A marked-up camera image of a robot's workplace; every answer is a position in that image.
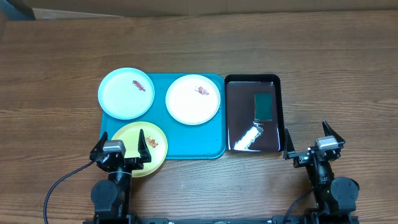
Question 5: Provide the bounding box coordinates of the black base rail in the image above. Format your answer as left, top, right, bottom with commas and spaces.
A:
82, 214, 360, 224

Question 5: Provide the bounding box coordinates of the brown cardboard backdrop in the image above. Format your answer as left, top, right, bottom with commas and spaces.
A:
24, 0, 397, 16

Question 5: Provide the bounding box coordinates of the teal plastic tray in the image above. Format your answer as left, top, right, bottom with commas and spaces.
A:
100, 73, 226, 160

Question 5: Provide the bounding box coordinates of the white pink plate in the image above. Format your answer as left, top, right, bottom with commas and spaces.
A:
165, 74, 221, 125

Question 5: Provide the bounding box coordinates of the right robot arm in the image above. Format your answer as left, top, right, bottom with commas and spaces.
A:
283, 121, 360, 223

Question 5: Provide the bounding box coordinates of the green sponge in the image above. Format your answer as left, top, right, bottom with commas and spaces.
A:
254, 93, 272, 121

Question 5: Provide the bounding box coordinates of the black water tray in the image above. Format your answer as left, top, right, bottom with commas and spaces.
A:
224, 74, 285, 153

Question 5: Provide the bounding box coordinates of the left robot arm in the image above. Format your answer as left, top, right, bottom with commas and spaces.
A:
90, 130, 152, 224

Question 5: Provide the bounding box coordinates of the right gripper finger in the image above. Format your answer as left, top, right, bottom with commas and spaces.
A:
283, 128, 295, 160
322, 120, 346, 146

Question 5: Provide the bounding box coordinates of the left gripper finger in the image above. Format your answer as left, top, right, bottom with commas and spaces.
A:
137, 129, 152, 163
91, 131, 108, 153

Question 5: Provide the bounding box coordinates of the light blue plate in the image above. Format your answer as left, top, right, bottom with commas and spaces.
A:
98, 67, 155, 120

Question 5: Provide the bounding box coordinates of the yellow plate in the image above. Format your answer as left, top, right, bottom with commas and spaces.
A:
112, 121, 168, 178

